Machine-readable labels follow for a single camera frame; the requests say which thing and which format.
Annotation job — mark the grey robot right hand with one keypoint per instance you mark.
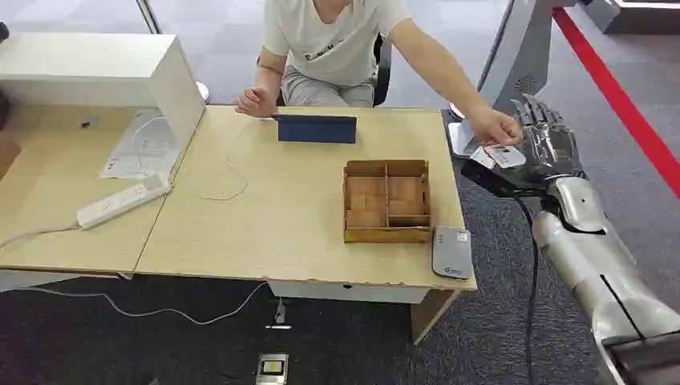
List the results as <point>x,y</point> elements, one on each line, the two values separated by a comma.
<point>555,151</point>

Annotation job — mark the white printed card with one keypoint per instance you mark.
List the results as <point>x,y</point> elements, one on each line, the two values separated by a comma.
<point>502,156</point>

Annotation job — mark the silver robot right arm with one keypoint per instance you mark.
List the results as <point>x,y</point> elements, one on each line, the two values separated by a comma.
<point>595,265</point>

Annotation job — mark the person's left hand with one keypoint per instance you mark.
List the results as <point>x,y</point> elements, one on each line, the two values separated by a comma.
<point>494,126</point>

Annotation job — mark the person's hand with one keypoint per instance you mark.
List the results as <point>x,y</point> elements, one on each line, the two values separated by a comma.
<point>254,102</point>
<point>494,126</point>

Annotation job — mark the red floor tape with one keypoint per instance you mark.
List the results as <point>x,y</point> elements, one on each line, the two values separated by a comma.
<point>621,101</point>

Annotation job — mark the grey floor stand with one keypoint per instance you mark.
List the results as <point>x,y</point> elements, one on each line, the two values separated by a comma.
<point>518,48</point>

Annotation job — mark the grey card reader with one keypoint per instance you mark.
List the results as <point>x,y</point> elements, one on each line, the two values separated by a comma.
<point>452,252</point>

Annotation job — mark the grey platform base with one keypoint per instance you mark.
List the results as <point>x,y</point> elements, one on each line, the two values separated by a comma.
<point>637,16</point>

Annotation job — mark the wooden compartment box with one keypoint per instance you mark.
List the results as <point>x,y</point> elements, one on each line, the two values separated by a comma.
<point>386,202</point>

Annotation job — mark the black office chair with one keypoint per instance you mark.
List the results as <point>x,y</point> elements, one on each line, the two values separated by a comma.
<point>383,69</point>

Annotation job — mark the wooden desk leg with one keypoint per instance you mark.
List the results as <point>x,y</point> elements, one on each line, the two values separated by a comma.
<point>430,316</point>

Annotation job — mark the dark blue tablet case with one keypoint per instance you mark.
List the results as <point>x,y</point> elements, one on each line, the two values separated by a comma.
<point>316,129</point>

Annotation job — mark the person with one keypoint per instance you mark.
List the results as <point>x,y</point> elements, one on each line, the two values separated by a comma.
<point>329,48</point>

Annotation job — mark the white desk drawer panel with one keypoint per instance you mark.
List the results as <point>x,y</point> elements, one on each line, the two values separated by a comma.
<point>348,292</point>

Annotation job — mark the person's right hand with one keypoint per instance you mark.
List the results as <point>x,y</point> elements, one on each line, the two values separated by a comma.
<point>254,102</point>

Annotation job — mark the white plug adapter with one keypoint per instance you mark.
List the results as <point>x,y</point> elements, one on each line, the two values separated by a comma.
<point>280,314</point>

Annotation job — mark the silver floor socket box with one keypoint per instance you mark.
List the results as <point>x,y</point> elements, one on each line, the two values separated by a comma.
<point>272,368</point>

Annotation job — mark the white paper sheet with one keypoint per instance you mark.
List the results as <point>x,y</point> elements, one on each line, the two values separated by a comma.
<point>141,146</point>

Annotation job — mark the white power strip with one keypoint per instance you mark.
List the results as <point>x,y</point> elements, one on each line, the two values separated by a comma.
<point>123,201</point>

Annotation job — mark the white desk partition box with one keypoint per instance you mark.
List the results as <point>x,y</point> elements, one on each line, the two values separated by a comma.
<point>106,69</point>

